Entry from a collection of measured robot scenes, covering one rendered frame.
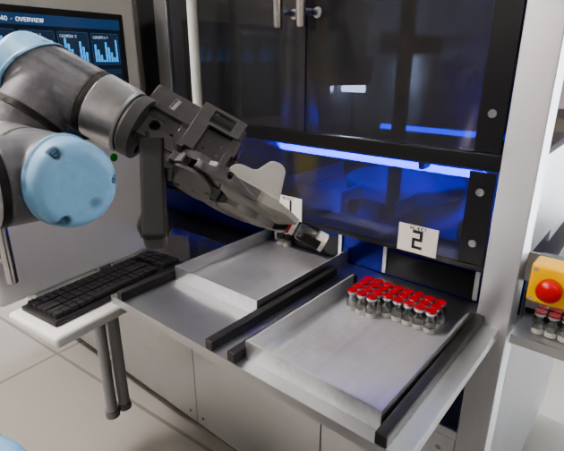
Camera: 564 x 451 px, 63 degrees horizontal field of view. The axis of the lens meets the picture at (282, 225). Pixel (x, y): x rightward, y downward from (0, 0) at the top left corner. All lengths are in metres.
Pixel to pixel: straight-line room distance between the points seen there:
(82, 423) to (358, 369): 1.52
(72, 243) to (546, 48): 1.15
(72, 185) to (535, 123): 0.71
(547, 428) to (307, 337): 1.51
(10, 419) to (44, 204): 1.93
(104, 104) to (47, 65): 0.07
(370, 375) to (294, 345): 0.15
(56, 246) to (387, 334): 0.86
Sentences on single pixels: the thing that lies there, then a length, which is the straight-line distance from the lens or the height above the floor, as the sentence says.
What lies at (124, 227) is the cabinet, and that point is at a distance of 1.45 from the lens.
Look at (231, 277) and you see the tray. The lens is 1.10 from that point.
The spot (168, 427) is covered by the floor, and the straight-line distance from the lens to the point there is 2.04.
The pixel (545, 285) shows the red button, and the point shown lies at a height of 1.01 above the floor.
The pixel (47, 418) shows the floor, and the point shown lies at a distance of 2.24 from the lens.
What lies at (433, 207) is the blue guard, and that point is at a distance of 0.95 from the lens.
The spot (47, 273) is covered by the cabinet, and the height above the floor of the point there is 0.85.
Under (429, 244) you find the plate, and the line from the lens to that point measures 0.98.
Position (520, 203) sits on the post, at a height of 1.13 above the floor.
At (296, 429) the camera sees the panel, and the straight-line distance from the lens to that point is 1.49.
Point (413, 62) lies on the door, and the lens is 0.95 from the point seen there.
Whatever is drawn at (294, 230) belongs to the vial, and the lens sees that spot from 0.51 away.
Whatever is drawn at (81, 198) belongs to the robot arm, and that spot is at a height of 1.26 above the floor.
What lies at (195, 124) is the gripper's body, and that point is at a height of 1.30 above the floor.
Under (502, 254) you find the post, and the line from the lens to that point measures 0.93.
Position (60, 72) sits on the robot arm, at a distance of 0.55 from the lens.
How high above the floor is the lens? 1.37
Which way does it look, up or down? 20 degrees down
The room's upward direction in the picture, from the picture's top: straight up
